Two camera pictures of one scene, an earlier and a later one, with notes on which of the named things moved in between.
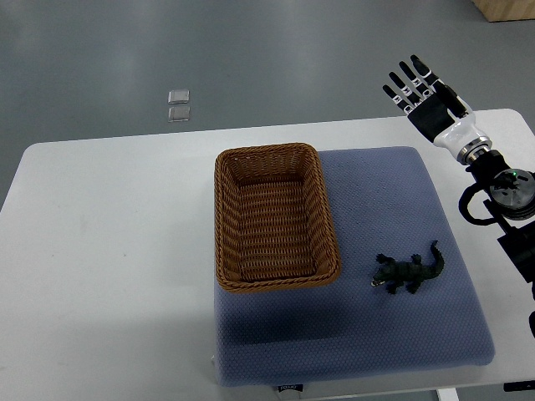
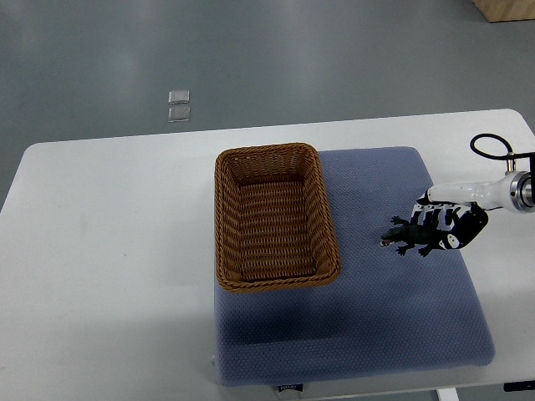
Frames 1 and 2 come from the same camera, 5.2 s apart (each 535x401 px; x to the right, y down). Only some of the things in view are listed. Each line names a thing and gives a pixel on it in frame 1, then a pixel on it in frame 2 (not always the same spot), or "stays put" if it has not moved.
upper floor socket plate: (179, 97) stays put
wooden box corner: (506, 10) stays put
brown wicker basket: (272, 224) stays put
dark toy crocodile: (394, 274) → (411, 235)
